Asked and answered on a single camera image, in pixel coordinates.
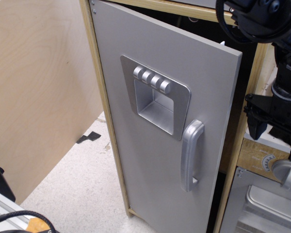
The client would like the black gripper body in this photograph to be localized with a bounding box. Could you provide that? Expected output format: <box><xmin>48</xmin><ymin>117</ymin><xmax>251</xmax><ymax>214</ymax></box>
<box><xmin>244</xmin><ymin>84</ymin><xmax>291</xmax><ymax>135</ymax></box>

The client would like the silver fridge door handle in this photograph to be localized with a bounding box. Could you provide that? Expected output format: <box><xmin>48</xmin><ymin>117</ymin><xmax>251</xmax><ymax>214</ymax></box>
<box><xmin>180</xmin><ymin>119</ymin><xmax>205</xmax><ymax>192</ymax></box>

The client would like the grey toy fridge door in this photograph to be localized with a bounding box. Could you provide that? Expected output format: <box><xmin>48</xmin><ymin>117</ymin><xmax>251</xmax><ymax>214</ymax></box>
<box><xmin>91</xmin><ymin>0</ymin><xmax>242</xmax><ymax>233</ymax></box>

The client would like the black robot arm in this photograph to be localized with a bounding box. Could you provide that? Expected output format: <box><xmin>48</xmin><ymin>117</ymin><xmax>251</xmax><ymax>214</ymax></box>
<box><xmin>215</xmin><ymin>0</ymin><xmax>291</xmax><ymax>161</ymax></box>

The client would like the white toy sink counter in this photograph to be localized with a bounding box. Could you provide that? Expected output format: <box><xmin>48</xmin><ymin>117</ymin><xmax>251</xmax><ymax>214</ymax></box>
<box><xmin>255</xmin><ymin>47</ymin><xmax>291</xmax><ymax>97</ymax></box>

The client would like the silver oven knob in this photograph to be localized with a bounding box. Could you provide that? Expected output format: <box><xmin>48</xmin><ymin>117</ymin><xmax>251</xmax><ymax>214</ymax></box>
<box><xmin>272</xmin><ymin>160</ymin><xmax>291</xmax><ymax>190</ymax></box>

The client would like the grey toy oven door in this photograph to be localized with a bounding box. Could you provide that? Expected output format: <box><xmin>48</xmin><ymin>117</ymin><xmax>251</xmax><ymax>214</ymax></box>
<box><xmin>220</xmin><ymin>167</ymin><xmax>291</xmax><ymax>233</ymax></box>

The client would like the silver ice dispenser panel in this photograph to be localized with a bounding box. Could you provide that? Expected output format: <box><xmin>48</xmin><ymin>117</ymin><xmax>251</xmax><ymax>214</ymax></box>
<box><xmin>120</xmin><ymin>55</ymin><xmax>191</xmax><ymax>140</ymax></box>

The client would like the grey freezer door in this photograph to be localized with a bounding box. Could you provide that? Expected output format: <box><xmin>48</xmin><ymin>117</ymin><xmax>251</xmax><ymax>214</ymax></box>
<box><xmin>174</xmin><ymin>0</ymin><xmax>216</xmax><ymax>9</ymax></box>

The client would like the black tape on floor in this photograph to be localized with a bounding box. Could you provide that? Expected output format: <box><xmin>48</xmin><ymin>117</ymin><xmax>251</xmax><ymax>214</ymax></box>
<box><xmin>76</xmin><ymin>132</ymin><xmax>101</xmax><ymax>144</ymax></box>

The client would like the plywood board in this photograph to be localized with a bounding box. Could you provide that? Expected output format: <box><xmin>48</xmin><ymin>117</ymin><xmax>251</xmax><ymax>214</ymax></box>
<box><xmin>0</xmin><ymin>0</ymin><xmax>102</xmax><ymax>203</ymax></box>

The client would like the orange tape patch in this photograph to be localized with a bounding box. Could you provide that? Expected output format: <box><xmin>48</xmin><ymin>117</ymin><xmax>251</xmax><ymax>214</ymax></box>
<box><xmin>26</xmin><ymin>217</ymin><xmax>50</xmax><ymax>233</ymax></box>

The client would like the wooden toy kitchen frame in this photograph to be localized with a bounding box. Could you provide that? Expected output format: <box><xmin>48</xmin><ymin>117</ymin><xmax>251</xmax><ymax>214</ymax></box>
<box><xmin>79</xmin><ymin>0</ymin><xmax>291</xmax><ymax>233</ymax></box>

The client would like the silver oven door handle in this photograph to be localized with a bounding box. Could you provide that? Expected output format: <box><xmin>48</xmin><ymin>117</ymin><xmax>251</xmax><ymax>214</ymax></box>
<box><xmin>245</xmin><ymin>185</ymin><xmax>291</xmax><ymax>228</ymax></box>

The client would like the aluminium extrusion rail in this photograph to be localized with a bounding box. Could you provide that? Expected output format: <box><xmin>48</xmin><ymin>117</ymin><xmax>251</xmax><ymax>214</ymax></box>
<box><xmin>0</xmin><ymin>188</ymin><xmax>32</xmax><ymax>231</ymax></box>

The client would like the black braided cable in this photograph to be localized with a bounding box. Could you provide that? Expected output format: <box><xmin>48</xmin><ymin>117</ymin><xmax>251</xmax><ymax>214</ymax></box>
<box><xmin>0</xmin><ymin>210</ymin><xmax>56</xmax><ymax>233</ymax></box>

